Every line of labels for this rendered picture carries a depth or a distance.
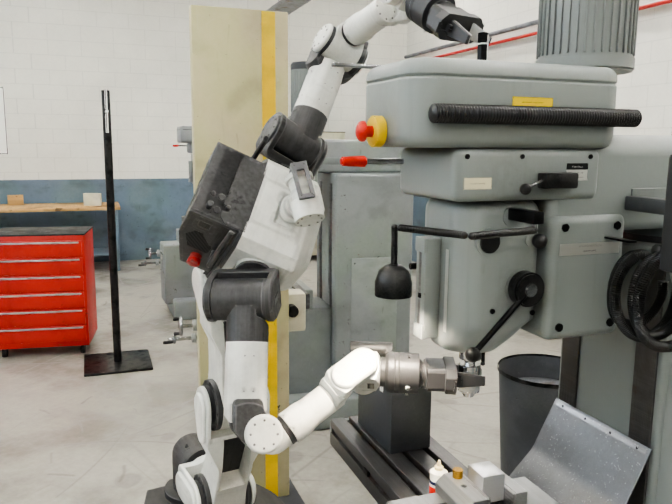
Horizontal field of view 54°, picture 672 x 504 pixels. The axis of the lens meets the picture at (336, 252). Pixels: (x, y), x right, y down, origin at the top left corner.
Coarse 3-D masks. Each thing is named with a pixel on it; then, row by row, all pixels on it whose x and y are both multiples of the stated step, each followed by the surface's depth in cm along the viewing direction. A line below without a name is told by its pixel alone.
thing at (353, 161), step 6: (348, 156) 138; (354, 156) 138; (360, 156) 138; (342, 162) 137; (348, 162) 137; (354, 162) 137; (360, 162) 138; (366, 162) 138; (372, 162) 139; (378, 162) 140; (384, 162) 140; (390, 162) 141; (396, 162) 141; (402, 162) 142
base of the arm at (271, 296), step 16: (224, 272) 145; (240, 272) 145; (256, 272) 145; (272, 272) 144; (208, 288) 139; (272, 288) 139; (208, 304) 139; (272, 304) 138; (208, 320) 141; (272, 320) 141
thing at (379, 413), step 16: (368, 400) 188; (384, 400) 178; (400, 400) 175; (416, 400) 176; (368, 416) 188; (384, 416) 178; (400, 416) 175; (416, 416) 177; (368, 432) 189; (384, 432) 179; (400, 432) 176; (416, 432) 178; (400, 448) 177; (416, 448) 179
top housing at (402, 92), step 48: (384, 96) 127; (432, 96) 118; (480, 96) 120; (528, 96) 124; (576, 96) 127; (384, 144) 130; (432, 144) 120; (480, 144) 123; (528, 144) 126; (576, 144) 130
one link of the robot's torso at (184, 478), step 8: (200, 456) 214; (184, 464) 209; (192, 464) 209; (200, 464) 210; (184, 472) 205; (192, 472) 209; (176, 480) 210; (184, 480) 203; (192, 480) 199; (184, 488) 202; (192, 488) 198; (184, 496) 203; (192, 496) 196
